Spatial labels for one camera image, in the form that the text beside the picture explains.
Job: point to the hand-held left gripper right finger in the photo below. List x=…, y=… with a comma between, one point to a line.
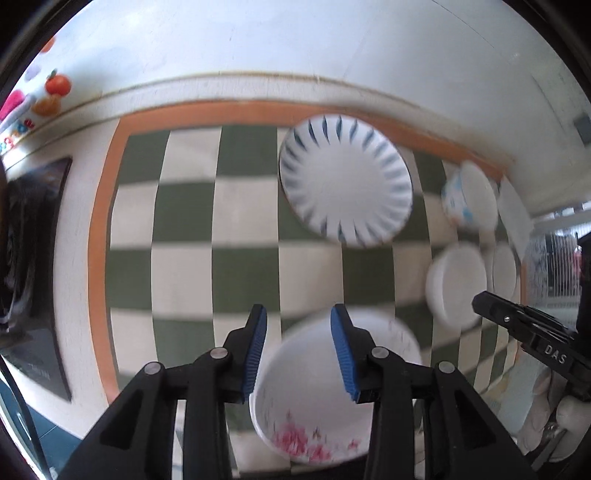
x=344, y=355

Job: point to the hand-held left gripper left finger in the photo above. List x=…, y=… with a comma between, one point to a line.
x=256, y=350

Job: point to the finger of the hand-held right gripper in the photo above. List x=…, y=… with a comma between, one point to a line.
x=498, y=311

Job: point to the plain white plate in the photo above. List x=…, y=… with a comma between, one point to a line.
x=503, y=272

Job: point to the white bowl with pink flowers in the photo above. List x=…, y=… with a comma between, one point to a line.
x=300, y=369

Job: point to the plain white bowl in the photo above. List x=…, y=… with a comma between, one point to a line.
x=455, y=286

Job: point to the white bowl with blue print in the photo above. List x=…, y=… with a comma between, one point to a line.
x=475, y=194

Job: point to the white plate with blue stripes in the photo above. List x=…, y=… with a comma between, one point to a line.
x=346, y=184

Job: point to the person's right hand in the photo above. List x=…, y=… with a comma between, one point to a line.
x=570, y=415

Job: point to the glass sliding door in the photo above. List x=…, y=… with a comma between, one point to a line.
x=554, y=263

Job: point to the green white checkered tablecloth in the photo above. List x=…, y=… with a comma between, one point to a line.
x=184, y=277

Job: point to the blue base cabinet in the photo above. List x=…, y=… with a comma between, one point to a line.
x=16, y=415

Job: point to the black gas cooktop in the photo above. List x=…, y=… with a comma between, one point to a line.
x=27, y=230

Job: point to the orange fruit wall sticker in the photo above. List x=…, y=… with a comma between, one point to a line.
x=47, y=106

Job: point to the red tomato wall sticker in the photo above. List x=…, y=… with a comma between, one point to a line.
x=57, y=85

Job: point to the pink letter wall sticker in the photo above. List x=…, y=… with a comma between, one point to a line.
x=16, y=104

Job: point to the purple wall sticker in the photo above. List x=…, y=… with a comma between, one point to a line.
x=32, y=71

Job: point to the small orange wall sticker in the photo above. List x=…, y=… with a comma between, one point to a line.
x=48, y=44

